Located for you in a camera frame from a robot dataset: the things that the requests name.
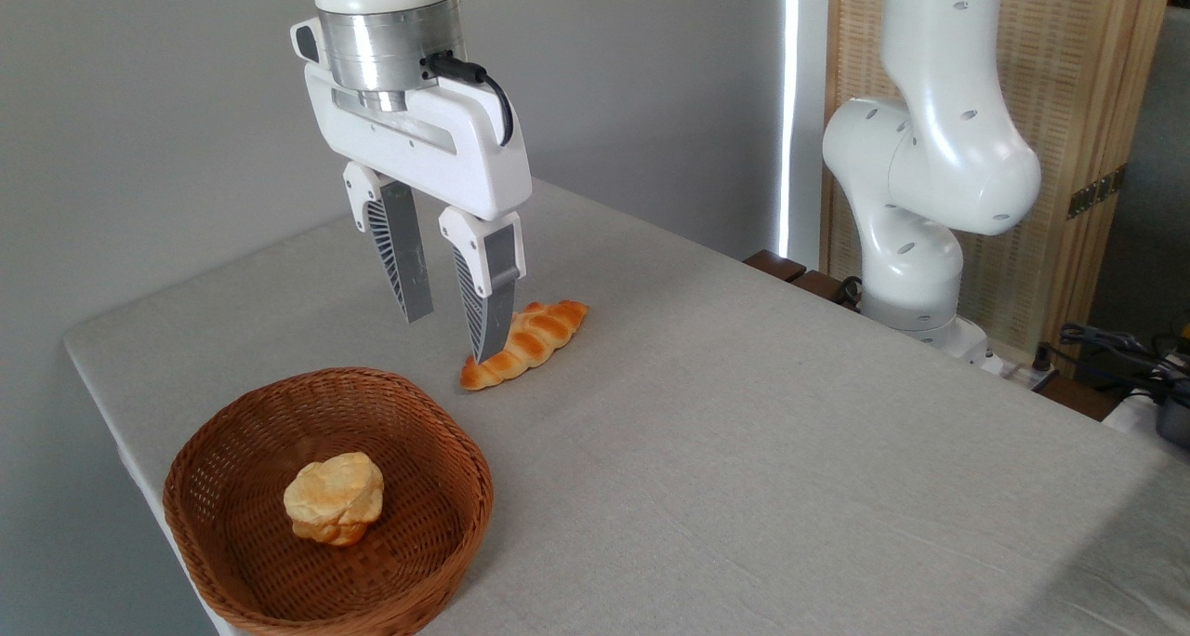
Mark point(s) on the dark brown wooden furniture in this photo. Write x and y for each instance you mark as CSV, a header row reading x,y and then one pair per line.
x,y
776,266

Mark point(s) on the grey tablecloth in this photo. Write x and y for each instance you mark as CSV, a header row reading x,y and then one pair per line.
x,y
744,469

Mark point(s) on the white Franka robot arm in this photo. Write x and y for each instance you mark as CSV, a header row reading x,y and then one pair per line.
x,y
930,152

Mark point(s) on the round pale bread bun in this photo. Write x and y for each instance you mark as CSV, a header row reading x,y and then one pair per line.
x,y
335,498

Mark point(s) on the metal screen hinge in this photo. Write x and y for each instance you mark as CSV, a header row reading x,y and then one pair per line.
x,y
1097,192

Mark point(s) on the brown wicker basket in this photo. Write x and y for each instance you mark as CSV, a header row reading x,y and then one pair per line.
x,y
251,562

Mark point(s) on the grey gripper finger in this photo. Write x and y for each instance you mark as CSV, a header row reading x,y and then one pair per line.
x,y
483,273
400,245

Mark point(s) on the white power strip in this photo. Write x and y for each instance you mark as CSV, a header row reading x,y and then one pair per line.
x,y
1018,374

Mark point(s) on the braided golden bread loaf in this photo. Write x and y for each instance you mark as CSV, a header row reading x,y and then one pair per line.
x,y
530,338

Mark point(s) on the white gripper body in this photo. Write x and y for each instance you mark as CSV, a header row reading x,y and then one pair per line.
x,y
437,157

